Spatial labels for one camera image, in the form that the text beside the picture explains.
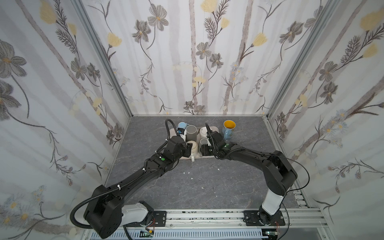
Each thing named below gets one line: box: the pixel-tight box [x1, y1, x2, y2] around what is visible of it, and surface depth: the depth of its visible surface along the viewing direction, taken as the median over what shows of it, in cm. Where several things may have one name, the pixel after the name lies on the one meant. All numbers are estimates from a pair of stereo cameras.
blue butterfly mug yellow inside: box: [223, 119, 237, 140], surface depth 103 cm
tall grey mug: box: [185, 125, 200, 142], surface depth 100 cm
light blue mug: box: [177, 121, 190, 130], surface depth 103 cm
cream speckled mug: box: [186, 140, 199, 157], surface depth 94 cm
